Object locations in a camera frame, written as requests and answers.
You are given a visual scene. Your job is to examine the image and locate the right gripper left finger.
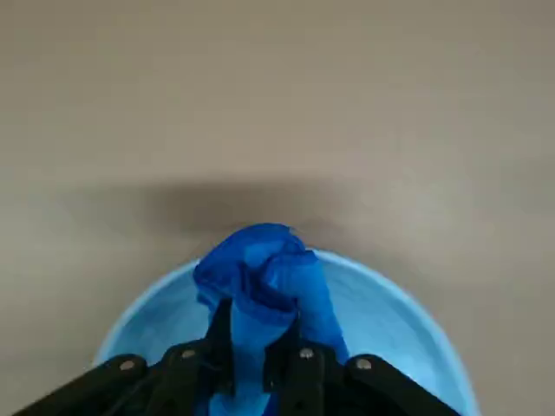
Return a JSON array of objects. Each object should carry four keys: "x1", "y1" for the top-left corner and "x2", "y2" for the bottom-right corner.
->
[{"x1": 12, "y1": 297, "x2": 238, "y2": 416}]

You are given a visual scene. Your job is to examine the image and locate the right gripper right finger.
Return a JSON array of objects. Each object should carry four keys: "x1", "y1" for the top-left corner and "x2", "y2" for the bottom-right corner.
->
[{"x1": 262, "y1": 311, "x2": 461, "y2": 416}]

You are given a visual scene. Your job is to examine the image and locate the blue cloth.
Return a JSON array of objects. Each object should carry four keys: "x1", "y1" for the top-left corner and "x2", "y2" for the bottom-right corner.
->
[{"x1": 193, "y1": 223, "x2": 350, "y2": 416}]

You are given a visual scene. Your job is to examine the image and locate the blue plastic plate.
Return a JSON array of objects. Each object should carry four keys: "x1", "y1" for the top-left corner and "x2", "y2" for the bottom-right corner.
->
[{"x1": 92, "y1": 246, "x2": 480, "y2": 416}]

